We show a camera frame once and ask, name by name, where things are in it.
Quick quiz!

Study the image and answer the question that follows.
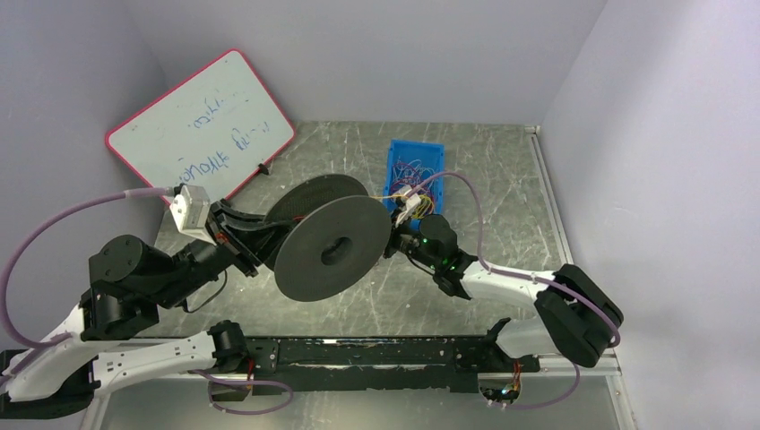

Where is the grey perforated cable spool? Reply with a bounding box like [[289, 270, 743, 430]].
[[264, 174, 392, 302]]

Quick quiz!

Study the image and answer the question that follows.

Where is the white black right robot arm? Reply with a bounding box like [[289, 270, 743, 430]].
[[384, 214, 624, 368]]

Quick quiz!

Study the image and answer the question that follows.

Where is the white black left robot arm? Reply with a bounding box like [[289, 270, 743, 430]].
[[1, 197, 298, 419]]

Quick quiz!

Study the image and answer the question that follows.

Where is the pink framed whiteboard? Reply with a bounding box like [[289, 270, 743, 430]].
[[105, 49, 296, 201]]

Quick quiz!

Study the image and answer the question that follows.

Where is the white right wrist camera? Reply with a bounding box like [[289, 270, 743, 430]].
[[392, 185, 422, 227]]

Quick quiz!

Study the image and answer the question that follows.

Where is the yellow wire bundle in bin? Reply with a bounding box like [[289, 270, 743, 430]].
[[410, 193, 437, 219]]

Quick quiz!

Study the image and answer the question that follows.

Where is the red wire tangle in bin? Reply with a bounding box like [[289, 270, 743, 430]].
[[392, 157, 441, 191]]

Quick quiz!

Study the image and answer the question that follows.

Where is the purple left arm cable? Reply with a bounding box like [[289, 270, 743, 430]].
[[0, 186, 295, 417]]

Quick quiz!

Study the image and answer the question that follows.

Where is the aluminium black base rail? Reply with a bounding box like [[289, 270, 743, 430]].
[[98, 335, 622, 396]]

